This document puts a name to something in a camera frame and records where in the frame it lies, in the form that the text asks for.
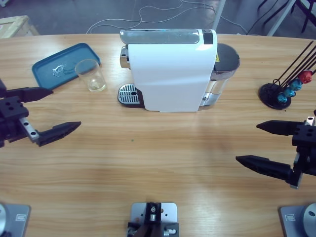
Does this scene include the white metal frame leg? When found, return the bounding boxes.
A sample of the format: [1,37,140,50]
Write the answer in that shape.
[268,0,297,37]

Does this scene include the white metal table leg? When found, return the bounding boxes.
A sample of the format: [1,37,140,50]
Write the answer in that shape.
[211,0,227,32]

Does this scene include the teal plastic tray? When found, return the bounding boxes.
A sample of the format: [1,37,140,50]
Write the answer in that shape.
[31,42,101,90]

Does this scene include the clear water tank black lid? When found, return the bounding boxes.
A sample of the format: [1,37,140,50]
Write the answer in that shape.
[202,43,240,110]

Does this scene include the black chair legs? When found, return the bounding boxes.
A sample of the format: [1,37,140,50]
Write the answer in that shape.
[258,0,316,33]

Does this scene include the metal grille drip tray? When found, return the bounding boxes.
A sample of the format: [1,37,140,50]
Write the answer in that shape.
[117,83,144,109]

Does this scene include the grey mount with dark post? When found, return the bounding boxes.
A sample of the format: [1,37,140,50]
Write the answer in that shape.
[126,201,180,237]

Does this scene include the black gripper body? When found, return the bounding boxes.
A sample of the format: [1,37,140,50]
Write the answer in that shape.
[0,79,40,149]
[290,110,316,190]

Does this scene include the silver coffee machine lever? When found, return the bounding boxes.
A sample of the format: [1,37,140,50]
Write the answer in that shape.
[119,29,201,45]

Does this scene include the black capsule holder with rods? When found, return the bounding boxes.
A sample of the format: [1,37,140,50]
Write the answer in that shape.
[258,41,316,110]

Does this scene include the clear drinking glass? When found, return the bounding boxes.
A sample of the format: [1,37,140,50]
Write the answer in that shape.
[75,59,107,92]

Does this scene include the white capsule coffee machine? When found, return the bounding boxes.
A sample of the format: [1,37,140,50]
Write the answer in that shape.
[119,29,218,114]

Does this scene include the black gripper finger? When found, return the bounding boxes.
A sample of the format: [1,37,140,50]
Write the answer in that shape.
[236,155,297,185]
[37,120,82,148]
[256,120,304,137]
[4,86,54,103]

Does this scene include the white floor cable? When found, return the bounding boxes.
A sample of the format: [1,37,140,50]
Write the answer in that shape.
[86,0,247,35]

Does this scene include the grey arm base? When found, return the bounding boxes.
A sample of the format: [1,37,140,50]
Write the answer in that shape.
[0,202,32,237]
[278,202,316,237]

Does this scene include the light wooden crate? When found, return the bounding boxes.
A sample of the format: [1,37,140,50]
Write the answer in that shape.
[0,15,40,40]

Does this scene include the red coffee capsule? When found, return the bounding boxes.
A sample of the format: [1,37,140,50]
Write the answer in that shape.
[299,70,313,84]

